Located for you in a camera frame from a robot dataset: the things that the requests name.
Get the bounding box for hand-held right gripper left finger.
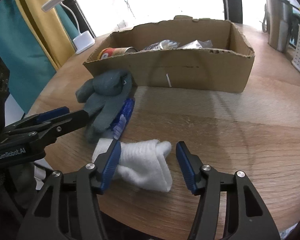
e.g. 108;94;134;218
16;140;122;240

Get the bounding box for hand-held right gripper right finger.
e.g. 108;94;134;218
175;141;282;240

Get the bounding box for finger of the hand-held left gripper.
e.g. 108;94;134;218
35;110;90;144
5;107;70;133

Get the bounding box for white socks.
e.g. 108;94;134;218
92;139;172;193

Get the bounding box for grey knitted glove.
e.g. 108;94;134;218
75;70;134;144

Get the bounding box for blue tissue pack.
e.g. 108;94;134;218
100;97;136;140

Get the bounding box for red and gold can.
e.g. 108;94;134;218
98;47;138;60

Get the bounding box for brown cardboard box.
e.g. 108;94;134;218
83;15;255;93

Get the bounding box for silver printed snack packet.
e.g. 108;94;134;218
141;39;179;52

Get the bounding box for teal curtain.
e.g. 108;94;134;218
0;0;58;115

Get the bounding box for white desk lamp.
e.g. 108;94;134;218
41;0;95;55

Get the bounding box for yellow curtain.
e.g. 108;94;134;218
11;0;75;68

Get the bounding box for steel travel tumbler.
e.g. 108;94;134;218
262;0;293;53

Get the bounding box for dark cloth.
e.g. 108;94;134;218
289;12;300;47

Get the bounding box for black window frame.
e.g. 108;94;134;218
220;0;243;23

